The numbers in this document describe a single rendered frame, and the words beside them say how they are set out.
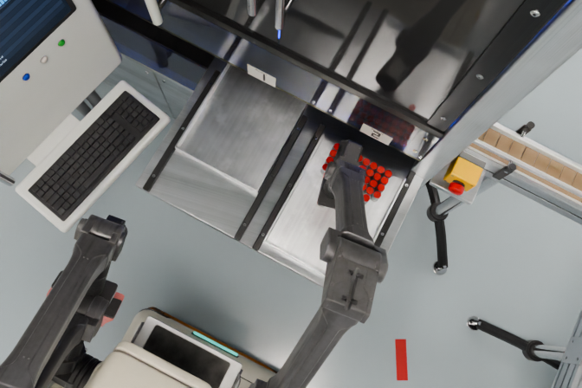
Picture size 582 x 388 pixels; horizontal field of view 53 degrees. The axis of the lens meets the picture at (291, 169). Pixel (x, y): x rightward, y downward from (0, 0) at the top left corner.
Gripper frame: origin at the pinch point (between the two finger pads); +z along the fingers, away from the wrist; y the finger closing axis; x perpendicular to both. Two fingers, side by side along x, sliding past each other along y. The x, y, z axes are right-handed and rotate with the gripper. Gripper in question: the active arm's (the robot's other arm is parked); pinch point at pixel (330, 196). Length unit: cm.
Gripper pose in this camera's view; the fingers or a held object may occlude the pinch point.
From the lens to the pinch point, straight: 156.8
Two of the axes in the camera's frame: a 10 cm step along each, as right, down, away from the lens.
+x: -9.7, -2.4, 0.1
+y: 2.4, -9.4, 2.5
